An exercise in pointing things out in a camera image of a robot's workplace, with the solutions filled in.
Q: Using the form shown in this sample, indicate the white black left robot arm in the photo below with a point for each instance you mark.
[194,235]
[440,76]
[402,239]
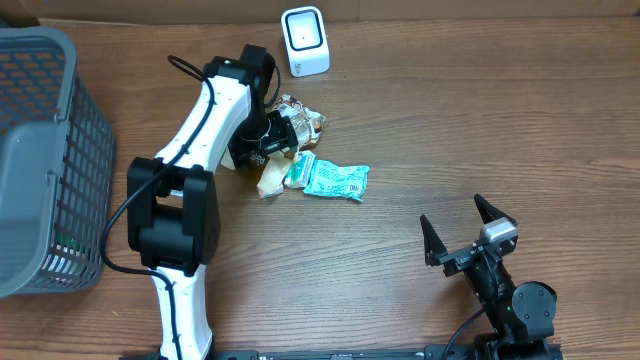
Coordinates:
[173,219]

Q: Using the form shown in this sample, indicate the teal packet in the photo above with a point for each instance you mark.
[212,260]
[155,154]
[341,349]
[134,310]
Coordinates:
[333,181]

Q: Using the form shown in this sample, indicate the brown cardboard back panel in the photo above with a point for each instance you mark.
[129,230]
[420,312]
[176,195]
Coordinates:
[166,12]

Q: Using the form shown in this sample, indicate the Kleenex tissue pack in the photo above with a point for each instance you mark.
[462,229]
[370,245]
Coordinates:
[300,171]

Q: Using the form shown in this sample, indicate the clear dried mushroom bag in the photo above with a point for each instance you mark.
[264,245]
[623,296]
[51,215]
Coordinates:
[308,124]

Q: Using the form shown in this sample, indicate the white barcode scanner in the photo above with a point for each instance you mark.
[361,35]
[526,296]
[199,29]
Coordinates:
[306,41]

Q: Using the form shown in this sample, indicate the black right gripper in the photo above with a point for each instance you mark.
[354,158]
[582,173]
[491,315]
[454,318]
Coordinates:
[437,253]

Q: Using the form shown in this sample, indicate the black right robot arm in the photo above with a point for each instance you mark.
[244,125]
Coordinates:
[514,321]

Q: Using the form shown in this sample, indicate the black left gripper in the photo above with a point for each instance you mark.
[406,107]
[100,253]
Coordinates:
[283,135]

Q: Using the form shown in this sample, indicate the grey plastic mesh basket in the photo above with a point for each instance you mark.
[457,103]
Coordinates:
[57,159]

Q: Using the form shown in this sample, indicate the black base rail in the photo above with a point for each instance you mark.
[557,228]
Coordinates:
[330,355]

